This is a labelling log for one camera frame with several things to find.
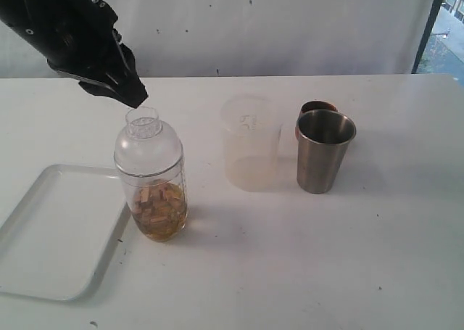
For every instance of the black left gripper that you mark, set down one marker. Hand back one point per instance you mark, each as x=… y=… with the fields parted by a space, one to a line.
x=95 y=54

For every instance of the clear plastic shaker lid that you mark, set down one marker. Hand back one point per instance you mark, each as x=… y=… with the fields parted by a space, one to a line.
x=147 y=145

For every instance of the clear plastic shaker cup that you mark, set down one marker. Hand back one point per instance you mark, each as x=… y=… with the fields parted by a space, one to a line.
x=174 y=175

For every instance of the translucent white plastic container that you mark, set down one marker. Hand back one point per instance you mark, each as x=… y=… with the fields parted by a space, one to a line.
x=251 y=131

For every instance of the brown wooden cup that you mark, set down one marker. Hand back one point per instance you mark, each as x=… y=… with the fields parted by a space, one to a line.
x=317 y=107

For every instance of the stainless steel cup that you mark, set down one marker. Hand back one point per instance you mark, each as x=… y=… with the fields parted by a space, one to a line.
x=318 y=162

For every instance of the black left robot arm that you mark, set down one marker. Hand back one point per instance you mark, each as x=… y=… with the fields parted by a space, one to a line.
x=35 y=21

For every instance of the white plastic tray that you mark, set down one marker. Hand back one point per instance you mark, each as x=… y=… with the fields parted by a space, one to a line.
x=54 y=240

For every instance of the dark window frame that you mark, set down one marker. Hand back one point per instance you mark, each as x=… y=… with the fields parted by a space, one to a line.
x=435 y=7

